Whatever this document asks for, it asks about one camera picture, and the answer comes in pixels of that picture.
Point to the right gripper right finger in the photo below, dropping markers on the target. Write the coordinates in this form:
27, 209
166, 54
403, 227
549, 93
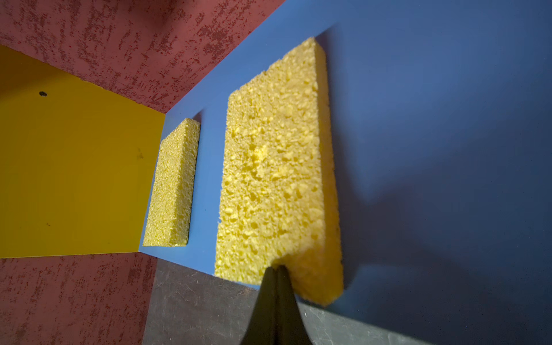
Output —
290, 328

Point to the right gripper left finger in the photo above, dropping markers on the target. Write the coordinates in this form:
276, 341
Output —
262, 329

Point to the yellow sponge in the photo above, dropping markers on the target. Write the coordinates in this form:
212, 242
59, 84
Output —
169, 214
279, 204

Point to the yellow shelf pink blue boards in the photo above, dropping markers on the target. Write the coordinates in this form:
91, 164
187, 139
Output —
441, 119

